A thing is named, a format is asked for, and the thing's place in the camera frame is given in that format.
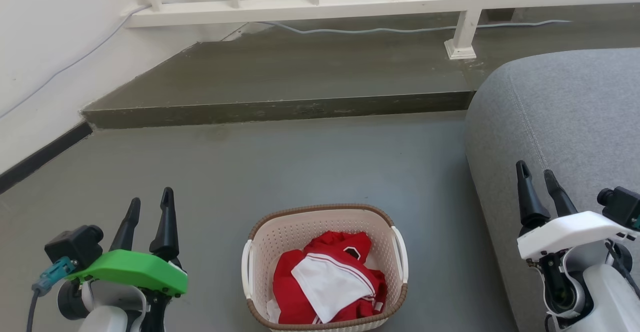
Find grey fabric sofa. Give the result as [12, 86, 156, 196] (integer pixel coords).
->
[464, 47, 640, 332]

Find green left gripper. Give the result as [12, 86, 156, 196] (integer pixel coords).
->
[65, 187, 189, 297]

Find raised concrete step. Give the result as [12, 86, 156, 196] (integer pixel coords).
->
[81, 2, 640, 130]

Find white wooden railing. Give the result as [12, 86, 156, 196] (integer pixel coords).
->
[122, 0, 640, 61]

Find blue plug with grey cable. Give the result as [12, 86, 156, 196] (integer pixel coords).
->
[26, 257, 77, 332]

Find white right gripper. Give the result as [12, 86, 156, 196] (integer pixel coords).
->
[515, 160, 639, 262]

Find cream perforated laundry basket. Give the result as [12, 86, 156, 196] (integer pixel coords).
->
[241, 203, 410, 332]

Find black baseboard strip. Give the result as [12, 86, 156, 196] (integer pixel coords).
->
[0, 121, 94, 195]

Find thin grey cable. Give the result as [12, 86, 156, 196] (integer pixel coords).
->
[0, 4, 574, 119]

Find red and white garment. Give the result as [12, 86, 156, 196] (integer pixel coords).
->
[272, 231, 389, 326]

